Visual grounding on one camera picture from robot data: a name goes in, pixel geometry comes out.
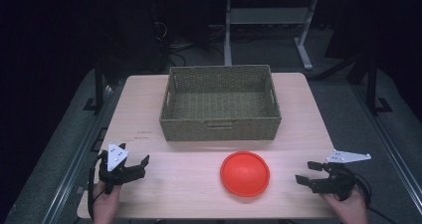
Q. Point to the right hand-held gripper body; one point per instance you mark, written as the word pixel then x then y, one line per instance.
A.
pixel 335 182

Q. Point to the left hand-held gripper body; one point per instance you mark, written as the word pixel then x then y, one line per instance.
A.
pixel 116 159

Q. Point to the red round plate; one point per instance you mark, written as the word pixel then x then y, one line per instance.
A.
pixel 245 174

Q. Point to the green woven basket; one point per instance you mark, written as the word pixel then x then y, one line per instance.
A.
pixel 219 129

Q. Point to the person's right hand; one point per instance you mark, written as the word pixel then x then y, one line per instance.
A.
pixel 353 210

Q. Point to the person's left hand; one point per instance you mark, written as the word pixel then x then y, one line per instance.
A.
pixel 105 205

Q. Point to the metal floor rail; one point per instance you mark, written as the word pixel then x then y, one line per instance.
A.
pixel 391 157
pixel 76 164

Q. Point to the black stand post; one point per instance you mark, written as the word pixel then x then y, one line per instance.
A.
pixel 98 84
pixel 371 84

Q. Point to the grey metal desk frame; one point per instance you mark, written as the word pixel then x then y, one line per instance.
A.
pixel 265 16

